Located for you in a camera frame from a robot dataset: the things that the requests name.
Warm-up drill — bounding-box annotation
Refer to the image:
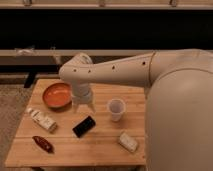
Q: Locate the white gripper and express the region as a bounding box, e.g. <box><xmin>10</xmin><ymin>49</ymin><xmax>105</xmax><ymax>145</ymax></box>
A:
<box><xmin>71</xmin><ymin>83</ymin><xmax>96</xmax><ymax>113</ymax></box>

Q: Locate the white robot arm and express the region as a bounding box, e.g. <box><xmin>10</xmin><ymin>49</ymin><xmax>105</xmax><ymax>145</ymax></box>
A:
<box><xmin>59</xmin><ymin>49</ymin><xmax>213</xmax><ymax>171</ymax></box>

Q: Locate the orange bowl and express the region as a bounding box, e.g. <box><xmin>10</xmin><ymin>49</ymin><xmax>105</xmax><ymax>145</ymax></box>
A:
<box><xmin>42</xmin><ymin>82</ymin><xmax>72</xmax><ymax>108</ymax></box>

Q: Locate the clear plastic cup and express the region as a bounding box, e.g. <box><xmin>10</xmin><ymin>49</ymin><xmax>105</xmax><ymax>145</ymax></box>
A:
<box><xmin>107</xmin><ymin>99</ymin><xmax>126</xmax><ymax>122</ymax></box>

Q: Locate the white bottle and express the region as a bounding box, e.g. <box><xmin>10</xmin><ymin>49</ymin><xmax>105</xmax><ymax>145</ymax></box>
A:
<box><xmin>26</xmin><ymin>108</ymin><xmax>57</xmax><ymax>133</ymax></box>

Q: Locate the small white box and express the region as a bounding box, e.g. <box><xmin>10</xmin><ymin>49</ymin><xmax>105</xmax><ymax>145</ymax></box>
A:
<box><xmin>118</xmin><ymin>132</ymin><xmax>138</xmax><ymax>153</ymax></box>

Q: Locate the red-brown snack packet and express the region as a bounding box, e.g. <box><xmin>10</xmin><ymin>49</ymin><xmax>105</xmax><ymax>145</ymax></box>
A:
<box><xmin>32</xmin><ymin>136</ymin><xmax>54</xmax><ymax>153</ymax></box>

